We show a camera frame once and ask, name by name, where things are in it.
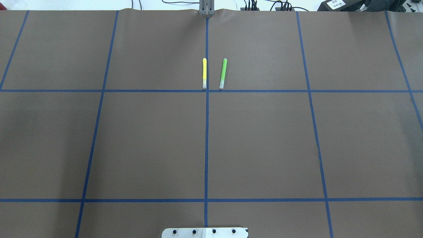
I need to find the green marker pen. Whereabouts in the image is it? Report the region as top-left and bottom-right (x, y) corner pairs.
(219, 58), (228, 90)

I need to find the yellow marker pen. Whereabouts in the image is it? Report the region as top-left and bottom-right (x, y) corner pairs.
(202, 58), (207, 89)

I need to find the black usb hub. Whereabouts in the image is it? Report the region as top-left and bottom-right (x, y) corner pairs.
(237, 0), (293, 11)

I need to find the aluminium frame post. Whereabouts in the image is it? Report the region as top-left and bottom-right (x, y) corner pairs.
(199, 0), (215, 17)

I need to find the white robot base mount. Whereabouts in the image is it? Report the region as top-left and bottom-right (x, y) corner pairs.
(161, 227), (249, 238)

